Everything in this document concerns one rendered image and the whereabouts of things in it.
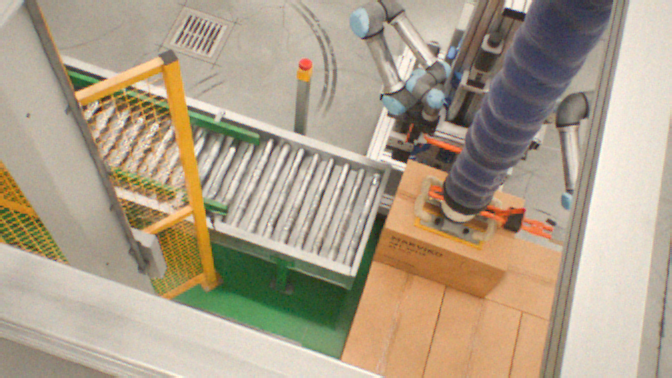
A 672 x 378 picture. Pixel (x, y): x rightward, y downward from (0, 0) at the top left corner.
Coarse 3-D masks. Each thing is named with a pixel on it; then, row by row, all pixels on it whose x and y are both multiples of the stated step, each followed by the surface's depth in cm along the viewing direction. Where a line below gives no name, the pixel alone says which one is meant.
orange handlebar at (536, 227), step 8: (432, 144) 348; (440, 144) 346; (456, 152) 346; (432, 192) 334; (488, 208) 333; (496, 208) 333; (488, 216) 332; (496, 216) 331; (536, 224) 331; (544, 224) 332; (536, 232) 329; (544, 232) 330
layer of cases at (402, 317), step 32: (384, 224) 414; (512, 256) 382; (544, 256) 384; (384, 288) 367; (416, 288) 369; (448, 288) 370; (512, 288) 374; (544, 288) 375; (352, 320) 381; (384, 320) 359; (416, 320) 361; (448, 320) 363; (480, 320) 364; (512, 320) 366; (544, 320) 367; (352, 352) 351; (384, 352) 352; (416, 352) 354; (448, 352) 355; (480, 352) 357; (512, 352) 358
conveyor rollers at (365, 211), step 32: (96, 128) 394; (192, 128) 400; (160, 160) 391; (224, 160) 393; (288, 192) 388; (320, 192) 389; (352, 192) 391; (256, 224) 377; (288, 224) 378; (320, 224) 382; (352, 256) 373
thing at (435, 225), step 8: (416, 216) 341; (432, 216) 341; (440, 216) 342; (416, 224) 339; (424, 224) 339; (432, 224) 339; (440, 224) 339; (464, 224) 341; (432, 232) 339; (440, 232) 338; (448, 232) 338; (464, 232) 336; (472, 232) 339; (456, 240) 337; (464, 240) 337; (472, 240) 337; (480, 240) 338; (480, 248) 336
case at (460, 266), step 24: (408, 168) 355; (432, 168) 356; (408, 192) 348; (408, 216) 342; (384, 240) 351; (408, 240) 342; (432, 240) 338; (504, 240) 341; (408, 264) 366; (432, 264) 356; (456, 264) 346; (480, 264) 338; (504, 264) 336; (456, 288) 370; (480, 288) 360
